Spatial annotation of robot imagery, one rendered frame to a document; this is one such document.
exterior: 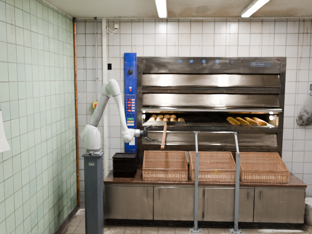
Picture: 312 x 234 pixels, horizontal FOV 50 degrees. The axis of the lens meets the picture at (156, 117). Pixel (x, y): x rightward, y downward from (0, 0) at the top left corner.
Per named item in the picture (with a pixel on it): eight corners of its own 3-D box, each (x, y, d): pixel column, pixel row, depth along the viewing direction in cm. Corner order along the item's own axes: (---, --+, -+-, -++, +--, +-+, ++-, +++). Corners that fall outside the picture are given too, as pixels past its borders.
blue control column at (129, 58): (138, 172, 657) (138, 60, 632) (146, 172, 656) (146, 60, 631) (125, 211, 465) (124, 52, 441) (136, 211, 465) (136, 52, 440)
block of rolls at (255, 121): (226, 120, 522) (226, 116, 522) (257, 120, 520) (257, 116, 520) (233, 125, 462) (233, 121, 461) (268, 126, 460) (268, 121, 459)
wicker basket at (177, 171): (144, 170, 458) (144, 150, 454) (185, 170, 457) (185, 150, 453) (141, 180, 409) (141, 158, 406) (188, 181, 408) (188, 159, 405)
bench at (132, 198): (111, 209, 469) (111, 169, 462) (288, 213, 458) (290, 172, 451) (103, 227, 413) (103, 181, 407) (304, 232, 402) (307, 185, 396)
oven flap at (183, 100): (141, 107, 450) (142, 92, 454) (278, 107, 442) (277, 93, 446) (141, 106, 446) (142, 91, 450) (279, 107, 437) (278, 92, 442)
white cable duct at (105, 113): (104, 188, 466) (102, 17, 440) (107, 188, 466) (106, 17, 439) (104, 189, 464) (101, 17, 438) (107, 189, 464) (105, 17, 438)
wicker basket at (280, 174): (234, 171, 453) (235, 151, 450) (276, 172, 450) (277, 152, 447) (241, 182, 405) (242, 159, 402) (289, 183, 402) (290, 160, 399)
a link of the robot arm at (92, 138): (87, 150, 358) (87, 129, 356) (83, 146, 374) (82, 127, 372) (102, 148, 365) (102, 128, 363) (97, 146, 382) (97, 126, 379)
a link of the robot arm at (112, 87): (123, 92, 376) (119, 92, 388) (118, 77, 371) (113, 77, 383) (113, 96, 371) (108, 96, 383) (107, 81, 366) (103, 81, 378)
